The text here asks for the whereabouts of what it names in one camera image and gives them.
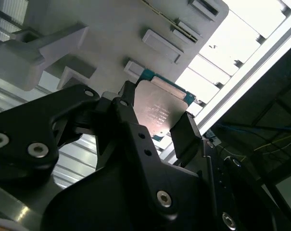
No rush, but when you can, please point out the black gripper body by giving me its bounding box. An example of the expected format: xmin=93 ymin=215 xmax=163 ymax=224
xmin=40 ymin=158 xmax=223 ymax=231

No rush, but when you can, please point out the silver green CPU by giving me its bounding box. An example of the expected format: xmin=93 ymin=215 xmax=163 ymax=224
xmin=133 ymin=68 xmax=197 ymax=142

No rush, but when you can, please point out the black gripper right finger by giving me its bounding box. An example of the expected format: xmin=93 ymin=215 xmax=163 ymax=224
xmin=170 ymin=111 xmax=291 ymax=231

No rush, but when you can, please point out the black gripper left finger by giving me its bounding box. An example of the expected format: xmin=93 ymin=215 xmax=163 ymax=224
xmin=0 ymin=80 xmax=182 ymax=226

